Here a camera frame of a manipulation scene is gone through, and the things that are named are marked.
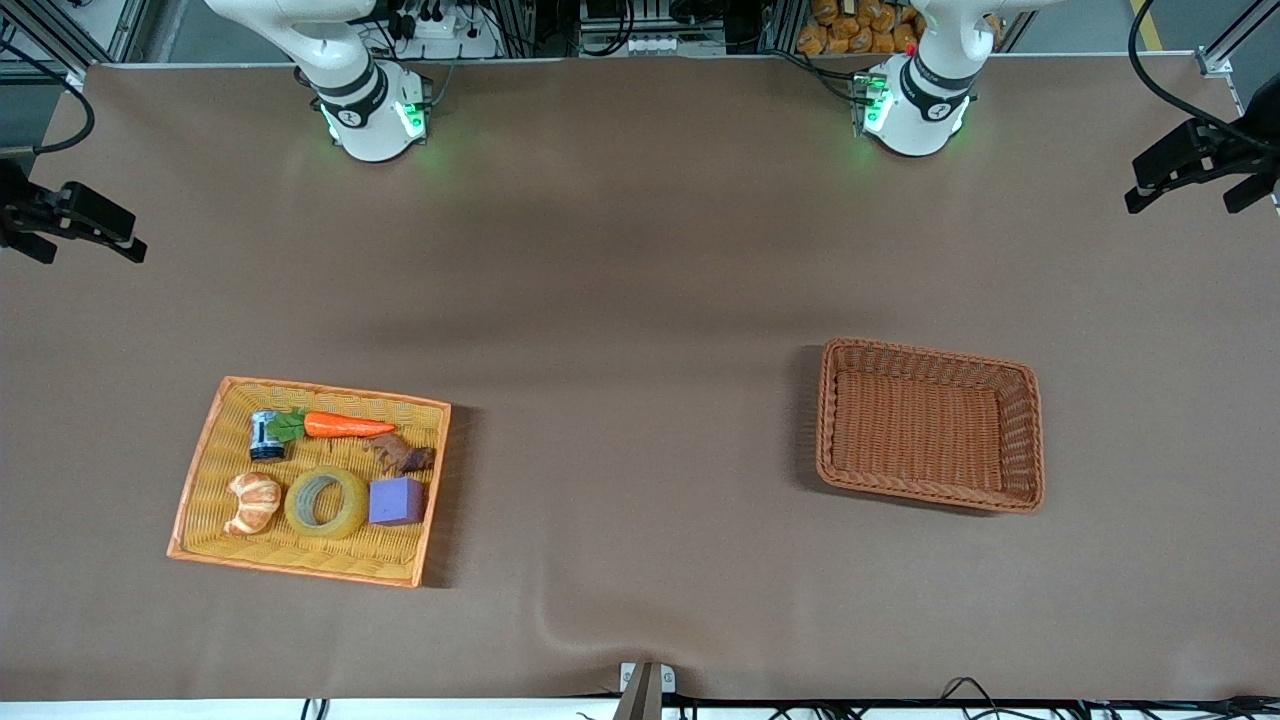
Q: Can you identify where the yellow woven tray orange rim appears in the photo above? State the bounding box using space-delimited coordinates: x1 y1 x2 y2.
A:
166 376 452 589

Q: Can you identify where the aluminium frame post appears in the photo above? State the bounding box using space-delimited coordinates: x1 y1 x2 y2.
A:
1195 0 1280 79
0 0 151 89

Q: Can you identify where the brown table cloth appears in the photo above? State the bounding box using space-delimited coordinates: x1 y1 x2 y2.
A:
0 55 1280 701

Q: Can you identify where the brown toy animal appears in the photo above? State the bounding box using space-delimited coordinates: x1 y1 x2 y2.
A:
362 433 437 477

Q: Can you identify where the purple cube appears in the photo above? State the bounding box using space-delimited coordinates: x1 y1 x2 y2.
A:
368 476 427 528

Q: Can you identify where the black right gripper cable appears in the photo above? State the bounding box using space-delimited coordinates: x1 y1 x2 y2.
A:
0 38 97 157

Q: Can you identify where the brown wicker basket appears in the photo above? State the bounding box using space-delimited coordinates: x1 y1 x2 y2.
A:
815 337 1045 515

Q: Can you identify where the toy croissant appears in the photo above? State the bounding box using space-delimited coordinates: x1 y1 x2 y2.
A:
223 472 284 537

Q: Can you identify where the bag of orange toy breads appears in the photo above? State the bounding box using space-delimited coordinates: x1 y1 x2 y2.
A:
797 0 921 56

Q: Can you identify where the small blue can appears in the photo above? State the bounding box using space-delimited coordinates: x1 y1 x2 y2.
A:
249 410 288 462

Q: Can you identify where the orange toy carrot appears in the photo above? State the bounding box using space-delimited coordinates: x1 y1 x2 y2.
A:
266 407 397 443

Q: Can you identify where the yellow clear tape roll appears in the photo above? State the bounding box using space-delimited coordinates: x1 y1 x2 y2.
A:
284 465 370 540

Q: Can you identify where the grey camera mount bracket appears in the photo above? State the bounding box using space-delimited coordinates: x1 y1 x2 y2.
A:
618 661 677 720

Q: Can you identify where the white power strip with plugs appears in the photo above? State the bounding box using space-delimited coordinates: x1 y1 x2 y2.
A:
385 0 501 59

